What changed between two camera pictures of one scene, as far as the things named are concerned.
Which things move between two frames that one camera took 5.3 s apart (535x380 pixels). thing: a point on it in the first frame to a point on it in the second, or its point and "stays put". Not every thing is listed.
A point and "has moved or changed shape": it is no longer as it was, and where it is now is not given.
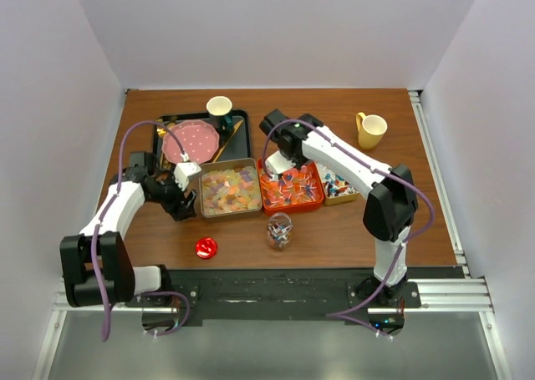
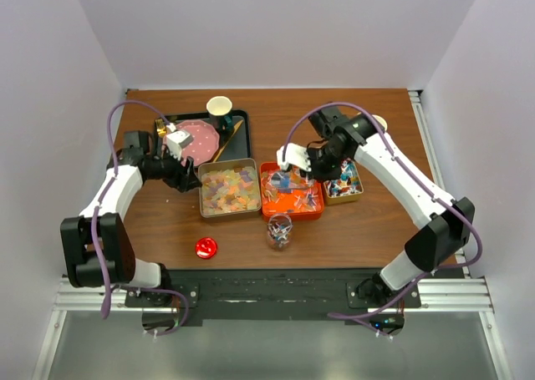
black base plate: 277,294 stays put
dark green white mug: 220,111 stays put
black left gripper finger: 184,213 to 188,180
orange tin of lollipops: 291,189 has moved or changed shape
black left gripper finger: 190,200 to 190,163
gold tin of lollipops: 336,189 stays put
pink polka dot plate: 199,139 stays put
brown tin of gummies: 230,187 stays put
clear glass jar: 279,230 stays put
